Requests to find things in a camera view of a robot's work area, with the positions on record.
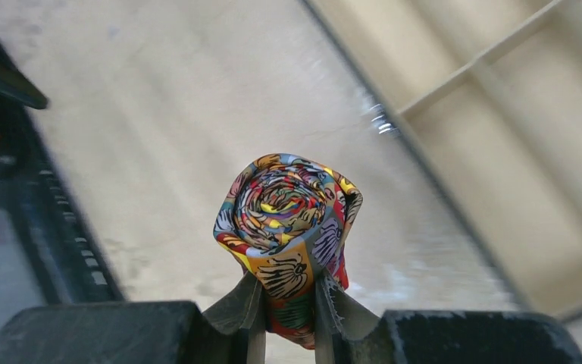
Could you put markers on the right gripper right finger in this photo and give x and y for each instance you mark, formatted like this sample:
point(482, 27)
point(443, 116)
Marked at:
point(348, 332)

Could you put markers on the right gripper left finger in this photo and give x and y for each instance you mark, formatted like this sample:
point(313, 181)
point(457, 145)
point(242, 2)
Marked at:
point(229, 331)

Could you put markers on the colourful patterned tie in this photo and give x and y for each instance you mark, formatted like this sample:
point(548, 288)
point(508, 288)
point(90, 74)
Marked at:
point(285, 220)

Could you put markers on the black compartment display case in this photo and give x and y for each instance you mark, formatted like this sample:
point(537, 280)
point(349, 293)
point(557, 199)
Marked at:
point(489, 95)

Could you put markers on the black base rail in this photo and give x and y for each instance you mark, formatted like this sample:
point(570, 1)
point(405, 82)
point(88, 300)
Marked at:
point(61, 250)

